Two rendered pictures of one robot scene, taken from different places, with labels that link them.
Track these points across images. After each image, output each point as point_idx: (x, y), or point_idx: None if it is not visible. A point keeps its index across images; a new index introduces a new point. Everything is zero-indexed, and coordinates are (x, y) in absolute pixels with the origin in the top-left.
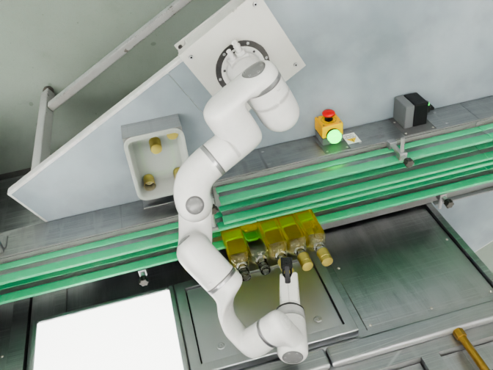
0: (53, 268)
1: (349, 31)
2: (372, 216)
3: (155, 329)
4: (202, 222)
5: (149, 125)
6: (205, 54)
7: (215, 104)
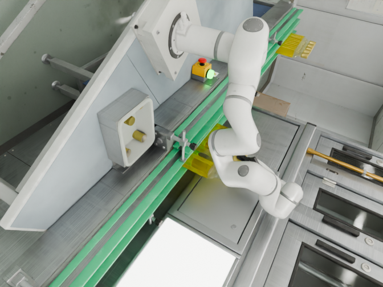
0: (100, 260)
1: (207, 1)
2: None
3: (188, 246)
4: None
5: (122, 104)
6: (163, 28)
7: (248, 57)
